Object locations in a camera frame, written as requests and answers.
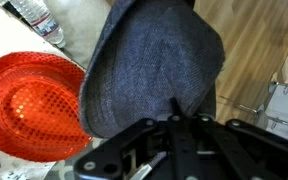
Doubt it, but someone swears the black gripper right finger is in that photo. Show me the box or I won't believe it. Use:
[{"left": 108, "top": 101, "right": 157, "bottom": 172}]
[{"left": 197, "top": 115, "right": 288, "bottom": 180}]

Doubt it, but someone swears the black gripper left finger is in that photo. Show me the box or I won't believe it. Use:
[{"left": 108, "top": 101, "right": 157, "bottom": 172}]
[{"left": 73, "top": 119, "right": 171, "bottom": 180}]

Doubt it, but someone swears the red sequin hat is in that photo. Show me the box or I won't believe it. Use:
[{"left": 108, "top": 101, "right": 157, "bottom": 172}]
[{"left": 0, "top": 52, "right": 91, "bottom": 162}]

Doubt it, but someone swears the dark grey fedora hat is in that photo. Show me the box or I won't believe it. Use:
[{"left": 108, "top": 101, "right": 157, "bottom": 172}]
[{"left": 79, "top": 0, "right": 225, "bottom": 138}]

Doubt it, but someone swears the clear plastic water bottle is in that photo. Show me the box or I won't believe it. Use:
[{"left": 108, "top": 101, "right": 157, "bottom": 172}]
[{"left": 9, "top": 0, "right": 66, "bottom": 48}]

